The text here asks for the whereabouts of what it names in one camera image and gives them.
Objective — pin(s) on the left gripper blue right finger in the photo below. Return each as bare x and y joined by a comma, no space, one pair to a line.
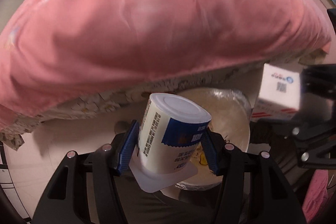
212,145

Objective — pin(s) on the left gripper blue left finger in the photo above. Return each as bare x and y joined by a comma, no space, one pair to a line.
126,144

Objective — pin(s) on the white blue yogurt cup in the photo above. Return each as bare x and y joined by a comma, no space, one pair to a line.
171,129

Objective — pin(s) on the white milk carton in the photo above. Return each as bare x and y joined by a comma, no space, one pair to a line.
279,94

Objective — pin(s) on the white lined trash bin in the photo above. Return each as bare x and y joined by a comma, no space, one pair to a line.
230,110

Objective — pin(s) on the pink quilted garment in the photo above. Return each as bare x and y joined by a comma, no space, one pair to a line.
317,194

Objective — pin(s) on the floral mattress side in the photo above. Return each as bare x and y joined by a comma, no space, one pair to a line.
131,98

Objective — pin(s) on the pink floral bed cover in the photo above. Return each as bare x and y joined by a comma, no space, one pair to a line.
44,26

